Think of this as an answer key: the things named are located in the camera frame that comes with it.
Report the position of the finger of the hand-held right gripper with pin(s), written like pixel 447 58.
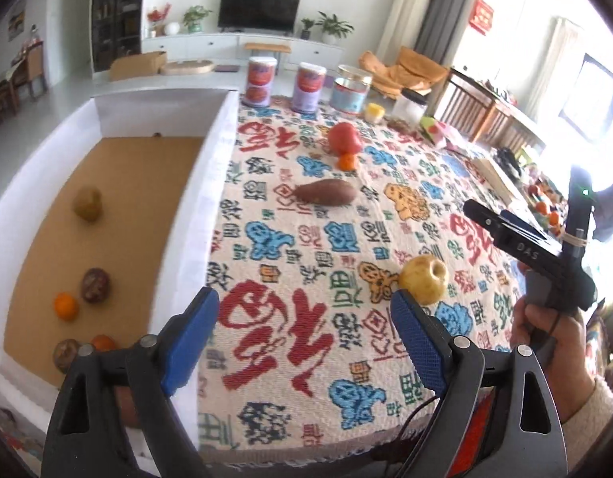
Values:
pixel 525 226
pixel 485 216

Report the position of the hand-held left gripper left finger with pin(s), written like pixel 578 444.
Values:
pixel 187 343

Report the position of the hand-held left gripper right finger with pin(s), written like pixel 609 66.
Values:
pixel 421 343

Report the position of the yellow apple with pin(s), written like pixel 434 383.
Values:
pixel 423 279

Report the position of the small orange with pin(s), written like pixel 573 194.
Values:
pixel 103 342
pixel 347 161
pixel 66 306

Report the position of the dark mottled passion fruit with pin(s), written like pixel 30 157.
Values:
pixel 94 285

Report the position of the brown passion fruit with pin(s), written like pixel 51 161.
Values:
pixel 65 353

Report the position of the white cardboard box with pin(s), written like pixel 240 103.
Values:
pixel 137 184

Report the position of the green-brown round fruit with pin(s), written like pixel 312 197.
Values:
pixel 88 203

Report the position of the person's right forearm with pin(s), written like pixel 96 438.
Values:
pixel 600 403

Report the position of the person's right hand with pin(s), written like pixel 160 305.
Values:
pixel 570 358

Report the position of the orange in fruit rack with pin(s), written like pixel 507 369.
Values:
pixel 553 219

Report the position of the black bag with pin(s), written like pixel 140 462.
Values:
pixel 508 159

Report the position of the red fleece cloth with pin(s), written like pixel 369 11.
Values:
pixel 478 423

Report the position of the floral snack bag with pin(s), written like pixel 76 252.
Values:
pixel 438 129

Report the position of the printed woven blanket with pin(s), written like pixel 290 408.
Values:
pixel 336 284

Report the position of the wooden bench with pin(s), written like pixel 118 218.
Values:
pixel 485 109

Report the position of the pile of brown nuts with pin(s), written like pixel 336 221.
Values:
pixel 400 124

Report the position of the clear jar with black lid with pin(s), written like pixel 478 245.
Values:
pixel 410 107

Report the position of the window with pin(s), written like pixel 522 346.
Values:
pixel 592 94

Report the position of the sweet potato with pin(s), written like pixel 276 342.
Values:
pixel 326 192

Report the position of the red apple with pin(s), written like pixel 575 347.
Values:
pixel 343 137

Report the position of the orange cushioned chair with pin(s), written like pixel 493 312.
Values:
pixel 401 74

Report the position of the white curtain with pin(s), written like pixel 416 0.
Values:
pixel 560 59

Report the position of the blue-labelled tin can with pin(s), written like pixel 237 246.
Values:
pixel 351 94

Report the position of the grey curtain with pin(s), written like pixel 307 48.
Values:
pixel 438 5

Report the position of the red label can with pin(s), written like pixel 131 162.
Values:
pixel 260 82
pixel 310 87

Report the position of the white standing air conditioner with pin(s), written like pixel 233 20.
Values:
pixel 405 7

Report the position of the large leafy potted plant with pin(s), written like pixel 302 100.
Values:
pixel 334 25

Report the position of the small dark potted plant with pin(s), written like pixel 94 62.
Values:
pixel 306 28

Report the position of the small wooden stool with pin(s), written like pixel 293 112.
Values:
pixel 266 50

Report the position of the oval wooden tray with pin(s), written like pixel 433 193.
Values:
pixel 189 67

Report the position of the brown cardboard box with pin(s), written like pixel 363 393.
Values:
pixel 137 65

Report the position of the white television cabinet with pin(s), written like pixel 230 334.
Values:
pixel 211 47

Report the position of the black television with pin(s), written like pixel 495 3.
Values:
pixel 260 11

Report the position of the white round lamp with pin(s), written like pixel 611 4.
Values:
pixel 173 28

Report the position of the green potted plant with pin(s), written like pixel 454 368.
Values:
pixel 196 17

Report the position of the red flowers in vase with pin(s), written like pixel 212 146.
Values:
pixel 157 17

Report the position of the dark tall cabinet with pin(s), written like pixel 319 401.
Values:
pixel 118 10

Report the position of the red wall hanging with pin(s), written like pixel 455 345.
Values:
pixel 481 16

